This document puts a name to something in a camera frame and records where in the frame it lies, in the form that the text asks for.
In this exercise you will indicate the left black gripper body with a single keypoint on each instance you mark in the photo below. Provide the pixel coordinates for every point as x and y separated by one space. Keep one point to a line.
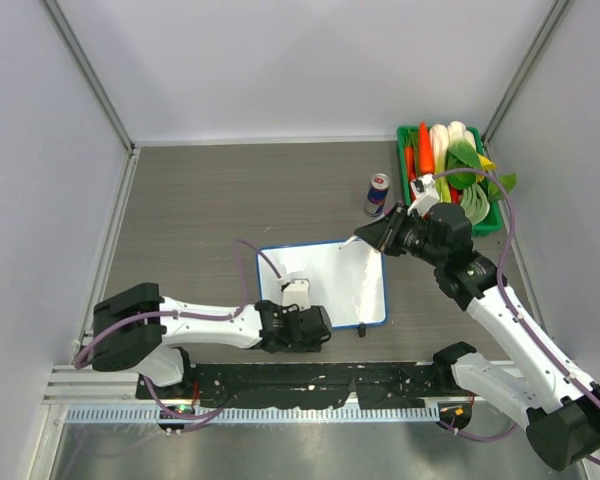
303 347

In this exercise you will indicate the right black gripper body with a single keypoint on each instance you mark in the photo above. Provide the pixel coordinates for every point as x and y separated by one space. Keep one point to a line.
404 233

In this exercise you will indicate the magenta capped marker pen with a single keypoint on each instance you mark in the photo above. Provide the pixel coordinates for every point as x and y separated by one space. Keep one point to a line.
348 241

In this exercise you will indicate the blue framed whiteboard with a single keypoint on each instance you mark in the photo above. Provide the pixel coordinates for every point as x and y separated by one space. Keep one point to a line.
350 283

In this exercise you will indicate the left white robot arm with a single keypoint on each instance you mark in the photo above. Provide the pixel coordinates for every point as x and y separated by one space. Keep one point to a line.
143 331

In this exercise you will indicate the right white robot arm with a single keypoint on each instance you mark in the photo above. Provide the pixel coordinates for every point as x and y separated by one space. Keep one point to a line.
553 401

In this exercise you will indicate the blue silver energy drink can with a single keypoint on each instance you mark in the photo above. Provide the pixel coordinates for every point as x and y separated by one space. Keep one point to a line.
379 186

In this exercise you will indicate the pale green toy beans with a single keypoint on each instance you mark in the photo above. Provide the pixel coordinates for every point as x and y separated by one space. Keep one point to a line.
475 204

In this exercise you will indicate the large orange toy carrot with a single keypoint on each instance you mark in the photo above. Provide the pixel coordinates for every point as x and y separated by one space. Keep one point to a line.
426 162

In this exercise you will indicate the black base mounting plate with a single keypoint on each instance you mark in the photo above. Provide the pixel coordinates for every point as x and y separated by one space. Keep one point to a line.
319 386

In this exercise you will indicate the small orange toy carrot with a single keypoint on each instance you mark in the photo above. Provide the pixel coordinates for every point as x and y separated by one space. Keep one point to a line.
410 166

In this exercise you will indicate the green plastic tray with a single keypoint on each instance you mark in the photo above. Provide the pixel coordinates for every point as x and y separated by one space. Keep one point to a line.
408 135

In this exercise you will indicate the green toy leafy vegetable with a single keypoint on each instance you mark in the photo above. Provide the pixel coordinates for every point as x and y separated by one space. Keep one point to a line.
461 154

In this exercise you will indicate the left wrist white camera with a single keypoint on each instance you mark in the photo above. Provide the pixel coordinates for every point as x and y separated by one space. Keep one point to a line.
296 292

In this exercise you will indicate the wrist white camera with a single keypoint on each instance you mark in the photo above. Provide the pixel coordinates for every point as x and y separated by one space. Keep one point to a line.
296 292
425 195

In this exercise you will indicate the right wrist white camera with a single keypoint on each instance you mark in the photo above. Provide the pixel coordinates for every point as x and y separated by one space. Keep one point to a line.
425 195

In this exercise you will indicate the white slotted cable duct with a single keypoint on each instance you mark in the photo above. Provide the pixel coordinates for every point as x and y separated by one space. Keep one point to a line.
136 414

